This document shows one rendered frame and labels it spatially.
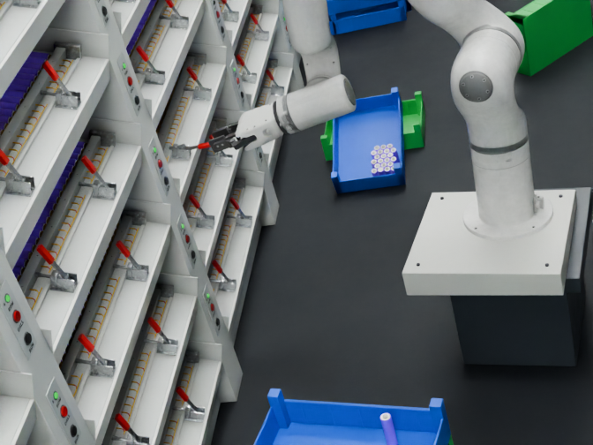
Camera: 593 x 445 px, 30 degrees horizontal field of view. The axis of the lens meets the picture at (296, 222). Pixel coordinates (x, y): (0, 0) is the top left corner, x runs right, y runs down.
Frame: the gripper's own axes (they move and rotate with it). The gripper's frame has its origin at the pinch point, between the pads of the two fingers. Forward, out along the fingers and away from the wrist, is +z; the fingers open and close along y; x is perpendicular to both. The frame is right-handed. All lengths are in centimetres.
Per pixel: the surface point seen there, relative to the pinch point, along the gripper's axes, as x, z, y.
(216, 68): -0.8, 9.7, 41.7
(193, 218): -16.6, 16.2, -0.3
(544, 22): -55, -63, 113
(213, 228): -20.5, 12.7, -0.9
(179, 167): -0.7, 10.0, -4.6
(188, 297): -19.9, 13.7, -26.4
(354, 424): -21, -29, -76
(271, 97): -37, 20, 94
